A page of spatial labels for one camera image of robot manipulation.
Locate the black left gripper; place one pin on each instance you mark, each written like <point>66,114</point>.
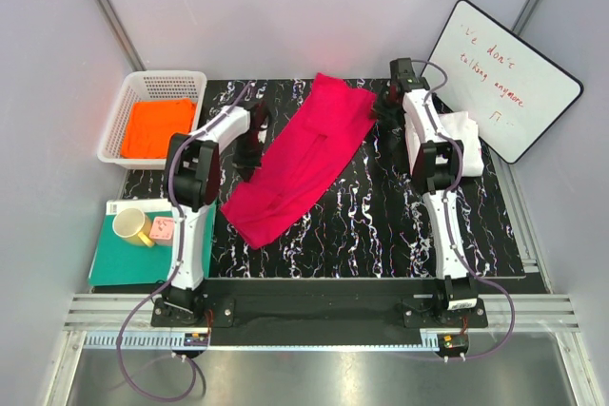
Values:
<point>246,168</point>

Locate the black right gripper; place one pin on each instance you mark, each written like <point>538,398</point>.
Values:
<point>384,113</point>

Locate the crimson red t shirt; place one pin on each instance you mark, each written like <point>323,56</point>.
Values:
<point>305,159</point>

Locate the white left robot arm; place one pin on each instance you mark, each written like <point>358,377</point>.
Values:
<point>192,184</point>

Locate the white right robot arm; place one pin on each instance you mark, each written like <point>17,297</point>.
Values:
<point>436,173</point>

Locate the black marbled table mat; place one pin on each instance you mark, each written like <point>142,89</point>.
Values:
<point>371,223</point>

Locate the folded white t shirt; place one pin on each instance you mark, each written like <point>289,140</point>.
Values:
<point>459,127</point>

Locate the pink eraser block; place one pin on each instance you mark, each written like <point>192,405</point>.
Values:
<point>162,231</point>

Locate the orange t shirt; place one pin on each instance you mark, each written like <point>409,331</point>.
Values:
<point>151,125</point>

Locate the white plastic basket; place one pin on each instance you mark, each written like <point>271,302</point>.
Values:
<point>152,85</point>

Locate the cream yellow mug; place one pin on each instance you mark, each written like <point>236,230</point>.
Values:
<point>133,226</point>

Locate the green paper folder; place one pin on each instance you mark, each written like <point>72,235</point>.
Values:
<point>123,263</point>

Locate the white whiteboard black frame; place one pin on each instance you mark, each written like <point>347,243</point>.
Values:
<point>512,91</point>

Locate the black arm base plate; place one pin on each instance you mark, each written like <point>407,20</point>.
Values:
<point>402,288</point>

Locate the aluminium frame rail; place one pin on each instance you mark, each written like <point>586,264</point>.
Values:
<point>552,313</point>

